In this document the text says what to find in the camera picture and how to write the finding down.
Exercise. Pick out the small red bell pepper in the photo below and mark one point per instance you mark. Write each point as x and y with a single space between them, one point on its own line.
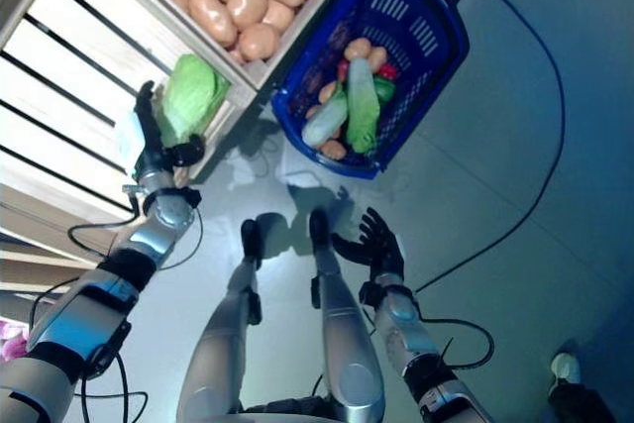
389 71

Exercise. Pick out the purple white turnip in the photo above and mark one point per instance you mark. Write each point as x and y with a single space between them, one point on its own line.
10 339

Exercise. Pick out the slatted wooden crate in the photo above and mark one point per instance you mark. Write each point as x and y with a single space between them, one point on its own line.
59 7
289 39

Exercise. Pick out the dark trouser leg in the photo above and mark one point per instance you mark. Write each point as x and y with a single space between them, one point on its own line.
579 405

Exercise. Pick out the silver robot legs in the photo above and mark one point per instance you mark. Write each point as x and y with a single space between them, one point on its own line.
351 344
218 344

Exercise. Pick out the small napa cabbage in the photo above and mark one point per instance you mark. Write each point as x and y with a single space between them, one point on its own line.
324 121

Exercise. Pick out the green bell pepper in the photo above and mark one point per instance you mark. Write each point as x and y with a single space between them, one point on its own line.
385 91

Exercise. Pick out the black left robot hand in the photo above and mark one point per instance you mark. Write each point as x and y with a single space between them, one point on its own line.
156 145

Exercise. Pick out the green white napa cabbage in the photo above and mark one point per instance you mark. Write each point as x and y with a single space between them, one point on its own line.
361 106
193 91

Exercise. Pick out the blue plastic shopping basket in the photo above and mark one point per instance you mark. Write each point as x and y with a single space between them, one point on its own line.
436 71

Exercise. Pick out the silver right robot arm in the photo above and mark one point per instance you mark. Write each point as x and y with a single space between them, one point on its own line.
411 329

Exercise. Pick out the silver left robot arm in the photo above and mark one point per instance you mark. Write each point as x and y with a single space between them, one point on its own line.
74 309

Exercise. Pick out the white shoe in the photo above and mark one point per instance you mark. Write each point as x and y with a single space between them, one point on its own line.
564 368

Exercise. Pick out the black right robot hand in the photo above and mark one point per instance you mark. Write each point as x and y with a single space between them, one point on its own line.
381 254

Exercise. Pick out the dark robot waist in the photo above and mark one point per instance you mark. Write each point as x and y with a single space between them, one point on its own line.
297 409

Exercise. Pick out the wooden display shelf frame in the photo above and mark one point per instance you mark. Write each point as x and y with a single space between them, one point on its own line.
30 254

